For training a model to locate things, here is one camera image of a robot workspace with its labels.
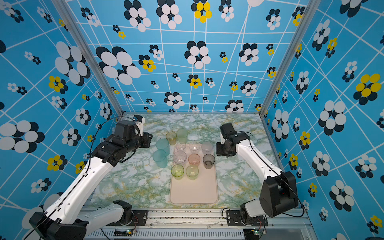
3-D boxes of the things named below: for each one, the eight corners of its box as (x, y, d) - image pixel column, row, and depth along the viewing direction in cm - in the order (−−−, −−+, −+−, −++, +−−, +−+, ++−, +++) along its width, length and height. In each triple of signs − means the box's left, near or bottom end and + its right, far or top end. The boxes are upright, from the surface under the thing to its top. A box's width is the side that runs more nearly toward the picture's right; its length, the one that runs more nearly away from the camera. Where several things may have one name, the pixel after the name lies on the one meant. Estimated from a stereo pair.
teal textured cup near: (154, 168, 93) (151, 161, 86) (156, 156, 98) (153, 149, 91) (166, 168, 93) (164, 161, 86) (168, 156, 98) (166, 149, 91)
